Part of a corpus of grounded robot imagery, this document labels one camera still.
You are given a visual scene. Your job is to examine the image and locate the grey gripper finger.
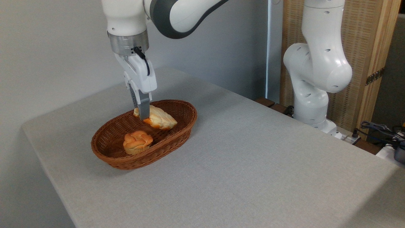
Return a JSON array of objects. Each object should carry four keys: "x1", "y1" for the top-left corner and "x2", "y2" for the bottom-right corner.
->
[
  {"x1": 137, "y1": 91, "x2": 152, "y2": 121},
  {"x1": 123, "y1": 72, "x2": 140, "y2": 110}
]

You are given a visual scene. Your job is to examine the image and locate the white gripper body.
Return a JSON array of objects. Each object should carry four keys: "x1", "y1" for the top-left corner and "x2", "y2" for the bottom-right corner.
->
[{"x1": 114, "y1": 53, "x2": 158, "y2": 94}]

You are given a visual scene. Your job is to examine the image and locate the pale croissant bread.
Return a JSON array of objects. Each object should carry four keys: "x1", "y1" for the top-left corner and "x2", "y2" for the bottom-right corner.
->
[{"x1": 133, "y1": 105, "x2": 178, "y2": 130}]

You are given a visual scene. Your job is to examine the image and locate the orange braided bread bun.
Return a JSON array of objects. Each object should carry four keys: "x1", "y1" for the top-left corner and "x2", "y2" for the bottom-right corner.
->
[{"x1": 123, "y1": 130, "x2": 154, "y2": 155}]

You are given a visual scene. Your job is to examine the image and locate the brown wicker basket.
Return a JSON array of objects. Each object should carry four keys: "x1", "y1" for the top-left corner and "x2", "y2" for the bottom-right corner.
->
[{"x1": 91, "y1": 99, "x2": 198, "y2": 170}]

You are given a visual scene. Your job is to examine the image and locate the wooden woven screen panel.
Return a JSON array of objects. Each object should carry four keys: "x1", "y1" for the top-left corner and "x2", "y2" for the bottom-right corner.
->
[{"x1": 280, "y1": 0, "x2": 402, "y2": 133}]

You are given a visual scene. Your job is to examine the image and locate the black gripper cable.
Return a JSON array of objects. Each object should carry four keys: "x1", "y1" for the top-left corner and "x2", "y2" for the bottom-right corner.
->
[{"x1": 133, "y1": 47, "x2": 151, "y2": 76}]

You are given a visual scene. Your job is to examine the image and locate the white vertical wall trim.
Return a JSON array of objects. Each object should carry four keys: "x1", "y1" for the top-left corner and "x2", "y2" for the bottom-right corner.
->
[{"x1": 266, "y1": 0, "x2": 273, "y2": 99}]

